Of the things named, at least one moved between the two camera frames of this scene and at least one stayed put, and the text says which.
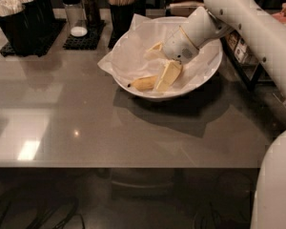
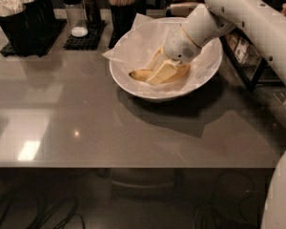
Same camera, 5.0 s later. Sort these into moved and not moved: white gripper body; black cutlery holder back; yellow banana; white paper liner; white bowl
Moved: yellow banana
Not moved: white bowl; black cutlery holder back; white gripper body; white paper liner
